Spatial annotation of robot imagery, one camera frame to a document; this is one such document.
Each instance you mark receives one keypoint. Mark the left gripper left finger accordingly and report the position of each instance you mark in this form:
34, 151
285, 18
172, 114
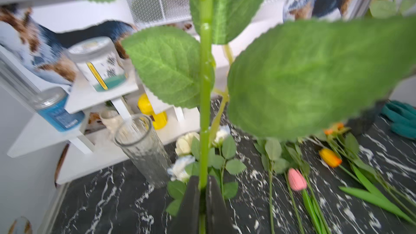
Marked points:
187, 219

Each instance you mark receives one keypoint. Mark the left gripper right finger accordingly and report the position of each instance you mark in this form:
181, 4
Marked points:
217, 218

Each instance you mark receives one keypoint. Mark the white rose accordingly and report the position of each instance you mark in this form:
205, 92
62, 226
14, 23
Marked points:
292, 81
223, 160
180, 173

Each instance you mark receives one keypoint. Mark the orange tulip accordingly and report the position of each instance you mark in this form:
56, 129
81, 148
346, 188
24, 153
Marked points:
371, 194

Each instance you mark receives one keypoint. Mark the pink tulip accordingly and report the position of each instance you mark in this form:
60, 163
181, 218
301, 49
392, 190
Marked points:
297, 182

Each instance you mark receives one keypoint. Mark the clear ribbed glass vase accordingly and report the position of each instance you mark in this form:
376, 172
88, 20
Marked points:
138, 139

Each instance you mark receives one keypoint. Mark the yellow bottle under shelf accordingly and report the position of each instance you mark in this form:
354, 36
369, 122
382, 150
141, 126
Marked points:
159, 120

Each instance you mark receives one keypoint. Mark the small glass jar under shelf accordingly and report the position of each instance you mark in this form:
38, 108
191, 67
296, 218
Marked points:
111, 119

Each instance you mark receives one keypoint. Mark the white tiered shelf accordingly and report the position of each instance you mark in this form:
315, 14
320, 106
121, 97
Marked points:
88, 152

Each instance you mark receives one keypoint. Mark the blue label tin can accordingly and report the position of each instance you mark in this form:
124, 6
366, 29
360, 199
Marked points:
50, 105

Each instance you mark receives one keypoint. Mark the clear jar green lid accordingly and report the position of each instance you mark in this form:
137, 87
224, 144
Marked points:
99, 62

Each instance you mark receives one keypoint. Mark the teal rubber glove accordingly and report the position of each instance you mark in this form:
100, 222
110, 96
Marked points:
402, 117

